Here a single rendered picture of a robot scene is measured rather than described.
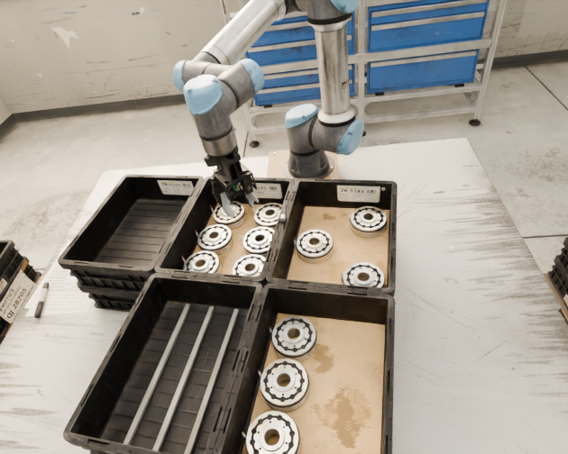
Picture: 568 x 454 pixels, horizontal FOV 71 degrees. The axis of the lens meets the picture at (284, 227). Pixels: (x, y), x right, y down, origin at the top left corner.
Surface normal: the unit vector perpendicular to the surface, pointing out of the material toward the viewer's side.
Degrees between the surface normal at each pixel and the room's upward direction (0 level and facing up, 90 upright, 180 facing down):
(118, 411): 0
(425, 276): 0
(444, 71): 90
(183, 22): 90
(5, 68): 90
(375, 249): 0
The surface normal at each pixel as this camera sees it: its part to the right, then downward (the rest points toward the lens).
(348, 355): -0.13, -0.71
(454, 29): -0.03, 0.70
